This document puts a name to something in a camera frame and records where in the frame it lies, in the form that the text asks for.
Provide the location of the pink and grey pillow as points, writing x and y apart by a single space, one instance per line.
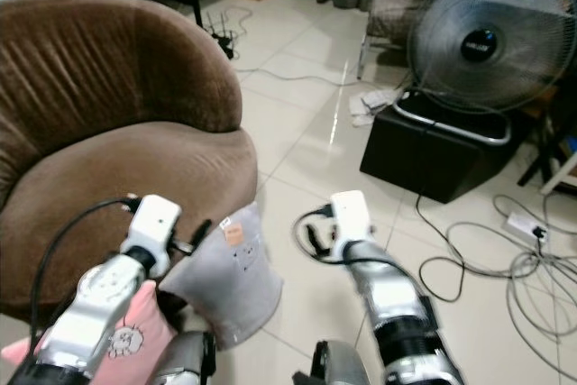
234 286

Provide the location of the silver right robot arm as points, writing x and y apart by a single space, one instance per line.
397 304

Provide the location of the brown velvet round sofa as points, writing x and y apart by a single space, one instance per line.
126 160

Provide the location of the black floor fan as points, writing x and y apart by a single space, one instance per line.
478 42

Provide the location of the silver left robot leg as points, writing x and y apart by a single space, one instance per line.
185 362

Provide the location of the silver robot leg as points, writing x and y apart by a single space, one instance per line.
334 367
185 362

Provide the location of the silver right robot leg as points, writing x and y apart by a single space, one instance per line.
334 367

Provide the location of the black box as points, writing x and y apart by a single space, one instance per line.
433 164

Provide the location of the white crumpled rag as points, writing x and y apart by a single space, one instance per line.
374 105

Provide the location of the black router with antennas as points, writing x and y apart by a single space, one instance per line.
222 42

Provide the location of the white power strip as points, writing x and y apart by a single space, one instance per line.
523 224

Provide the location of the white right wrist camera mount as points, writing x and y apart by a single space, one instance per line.
350 214

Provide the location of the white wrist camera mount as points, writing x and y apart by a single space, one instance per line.
155 218
350 214

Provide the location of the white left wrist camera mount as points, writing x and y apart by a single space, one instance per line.
155 218

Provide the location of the black stand frame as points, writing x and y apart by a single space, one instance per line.
545 155

